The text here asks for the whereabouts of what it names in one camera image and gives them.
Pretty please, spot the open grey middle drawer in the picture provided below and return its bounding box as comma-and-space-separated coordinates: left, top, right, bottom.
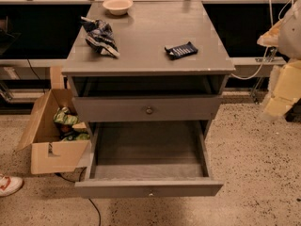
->
75, 121, 223, 199

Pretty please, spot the closed grey top drawer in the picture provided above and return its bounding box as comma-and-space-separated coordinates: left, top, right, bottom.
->
72, 96, 221, 122

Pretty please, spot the green snack bag lower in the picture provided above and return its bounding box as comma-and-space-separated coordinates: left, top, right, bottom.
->
62, 133, 90, 141

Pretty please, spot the grey wooden drawer cabinet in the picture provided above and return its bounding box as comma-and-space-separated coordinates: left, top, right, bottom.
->
61, 0, 236, 134

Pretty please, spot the green snack bag upper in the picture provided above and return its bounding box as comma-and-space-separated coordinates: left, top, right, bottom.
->
54, 107, 79, 125

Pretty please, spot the crumpled blue white chip bag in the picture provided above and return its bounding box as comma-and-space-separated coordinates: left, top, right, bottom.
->
81, 17, 119, 58

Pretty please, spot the white hanging cable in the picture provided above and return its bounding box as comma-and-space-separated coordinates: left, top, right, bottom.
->
230, 0, 301, 81

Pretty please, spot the white and red sneaker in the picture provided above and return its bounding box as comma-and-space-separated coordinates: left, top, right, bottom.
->
0, 174, 24, 197

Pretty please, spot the open cardboard box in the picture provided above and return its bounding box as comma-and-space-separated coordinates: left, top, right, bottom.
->
17, 89, 90, 174

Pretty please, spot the beige paper bowl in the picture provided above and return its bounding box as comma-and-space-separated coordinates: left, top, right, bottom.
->
103, 0, 133, 16

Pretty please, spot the black floor cable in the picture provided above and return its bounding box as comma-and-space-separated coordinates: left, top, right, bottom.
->
55, 172, 103, 226

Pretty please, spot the dark blue rxbar blueberry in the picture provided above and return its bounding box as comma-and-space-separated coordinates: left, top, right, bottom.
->
165, 41, 198, 60

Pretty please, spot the green snack bag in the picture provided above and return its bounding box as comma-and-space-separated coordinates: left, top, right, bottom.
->
62, 133, 90, 141
54, 107, 79, 125

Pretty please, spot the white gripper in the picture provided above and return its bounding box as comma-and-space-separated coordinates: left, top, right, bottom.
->
257, 0, 301, 121

